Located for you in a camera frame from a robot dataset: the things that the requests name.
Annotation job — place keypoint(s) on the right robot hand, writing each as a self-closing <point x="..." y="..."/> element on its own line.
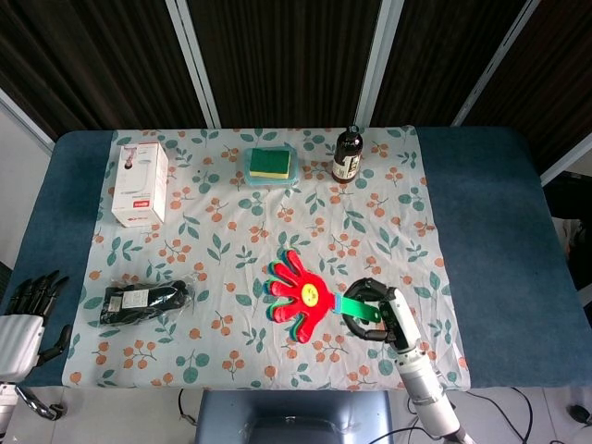
<point x="384" y="310"/>

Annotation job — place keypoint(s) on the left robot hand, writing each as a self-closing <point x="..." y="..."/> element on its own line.
<point x="20" y="324"/>

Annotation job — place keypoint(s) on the red hand clapper toy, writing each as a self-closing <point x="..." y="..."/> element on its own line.
<point x="305" y="296"/>

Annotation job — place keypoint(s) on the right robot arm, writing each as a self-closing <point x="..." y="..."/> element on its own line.
<point x="425" y="393"/>

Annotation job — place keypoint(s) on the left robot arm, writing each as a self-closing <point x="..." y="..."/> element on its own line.
<point x="7" y="407"/>

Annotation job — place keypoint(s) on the black packaged gloves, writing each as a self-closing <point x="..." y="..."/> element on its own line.
<point x="143" y="303"/>

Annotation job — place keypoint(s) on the blue table cover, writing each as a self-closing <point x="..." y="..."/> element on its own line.
<point x="490" y="240"/>

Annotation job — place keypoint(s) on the floral patterned tablecloth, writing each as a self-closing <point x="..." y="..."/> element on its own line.
<point x="277" y="222"/>

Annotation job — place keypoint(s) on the blue grey chair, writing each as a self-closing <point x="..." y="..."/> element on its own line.
<point x="296" y="418"/>

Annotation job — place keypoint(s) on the brown glass bottle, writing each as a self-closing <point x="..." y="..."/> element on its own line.
<point x="347" y="155"/>

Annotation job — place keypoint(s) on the yellow green sponge in tray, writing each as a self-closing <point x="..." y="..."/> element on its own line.
<point x="271" y="166"/>

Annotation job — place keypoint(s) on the white red product box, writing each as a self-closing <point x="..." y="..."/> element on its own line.
<point x="139" y="182"/>

